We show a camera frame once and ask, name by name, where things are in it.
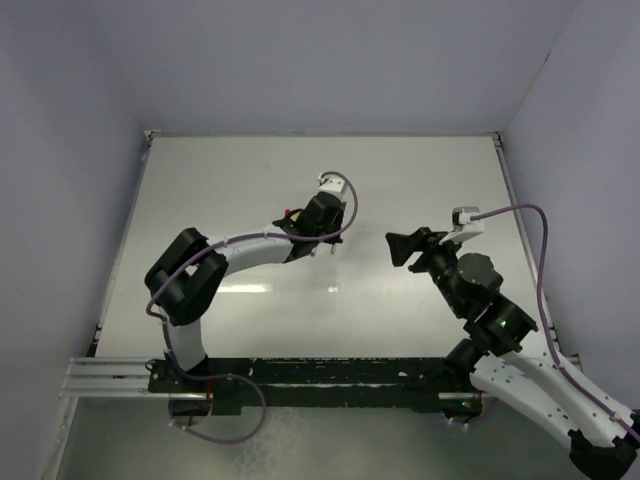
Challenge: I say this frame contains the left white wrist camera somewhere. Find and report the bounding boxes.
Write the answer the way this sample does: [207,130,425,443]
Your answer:
[318,175,347,198]

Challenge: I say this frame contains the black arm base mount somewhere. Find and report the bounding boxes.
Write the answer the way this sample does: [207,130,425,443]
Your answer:
[145,357,493,418]

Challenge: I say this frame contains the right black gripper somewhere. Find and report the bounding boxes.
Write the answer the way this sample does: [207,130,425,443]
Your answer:
[385,227,466,315]

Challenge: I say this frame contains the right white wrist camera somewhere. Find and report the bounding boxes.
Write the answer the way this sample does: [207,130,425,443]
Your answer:
[439,206,485,245]

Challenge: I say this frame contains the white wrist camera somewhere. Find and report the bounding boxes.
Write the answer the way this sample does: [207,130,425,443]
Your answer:
[318,175,347,198]
[439,206,485,245]

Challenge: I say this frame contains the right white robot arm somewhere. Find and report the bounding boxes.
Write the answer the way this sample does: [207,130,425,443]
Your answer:
[385,227,639,479]

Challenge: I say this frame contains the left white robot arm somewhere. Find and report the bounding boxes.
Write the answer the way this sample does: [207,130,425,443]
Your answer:
[144,192,346,392]

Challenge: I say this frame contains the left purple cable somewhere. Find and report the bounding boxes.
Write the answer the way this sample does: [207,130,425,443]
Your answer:
[144,170,360,444]

